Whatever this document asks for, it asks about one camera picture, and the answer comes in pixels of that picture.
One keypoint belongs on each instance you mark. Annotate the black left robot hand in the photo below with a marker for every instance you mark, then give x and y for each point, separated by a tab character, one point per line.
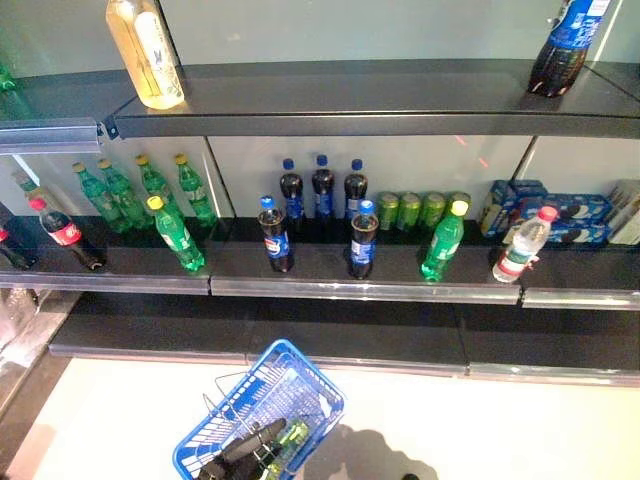
250	439

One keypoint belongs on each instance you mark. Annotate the blue plastic shopping basket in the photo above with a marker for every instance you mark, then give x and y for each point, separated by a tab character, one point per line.
260	380

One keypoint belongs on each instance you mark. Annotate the green bottle with label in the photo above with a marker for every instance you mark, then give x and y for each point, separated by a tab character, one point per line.
292	437

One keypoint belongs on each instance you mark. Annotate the black metal shelf board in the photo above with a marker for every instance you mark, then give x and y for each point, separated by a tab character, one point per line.
350	340
350	100

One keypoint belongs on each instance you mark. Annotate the dark metal shelf unit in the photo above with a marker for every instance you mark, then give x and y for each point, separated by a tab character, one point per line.
325	282

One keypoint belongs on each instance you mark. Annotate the Pepsi bottle blue cap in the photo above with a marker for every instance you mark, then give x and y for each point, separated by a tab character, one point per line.
363	242
292	195
276	240
323	190
355	192

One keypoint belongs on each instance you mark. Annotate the green Sprite bottle yellow cap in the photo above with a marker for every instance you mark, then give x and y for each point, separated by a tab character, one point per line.
177	237
151	180
122	195
102	200
197	197
442	242

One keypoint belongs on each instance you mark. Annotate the Coca-Cola bottle red cap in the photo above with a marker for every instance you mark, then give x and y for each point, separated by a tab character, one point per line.
12	252
65	232

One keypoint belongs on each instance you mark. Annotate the water bottle red cap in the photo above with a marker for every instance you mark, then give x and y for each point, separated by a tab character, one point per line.
522	247

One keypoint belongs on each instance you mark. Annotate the blue Oreo cookie box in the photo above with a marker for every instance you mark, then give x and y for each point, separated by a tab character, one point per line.
495	210
580	206
580	232
529	192

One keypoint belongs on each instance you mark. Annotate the yellow tea bottle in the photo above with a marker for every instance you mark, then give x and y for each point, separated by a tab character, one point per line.
150	60

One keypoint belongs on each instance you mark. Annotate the white snack box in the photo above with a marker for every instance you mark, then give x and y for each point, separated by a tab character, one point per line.
626	212

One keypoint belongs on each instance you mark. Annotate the large Pepsi cola bottle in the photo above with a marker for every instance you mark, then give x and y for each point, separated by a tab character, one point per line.
562	55

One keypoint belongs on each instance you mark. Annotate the silver shelf upright post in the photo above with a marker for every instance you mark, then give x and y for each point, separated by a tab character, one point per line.
525	160
220	180

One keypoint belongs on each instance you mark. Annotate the silver shelf price rail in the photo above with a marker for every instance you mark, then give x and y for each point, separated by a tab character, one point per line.
47	135

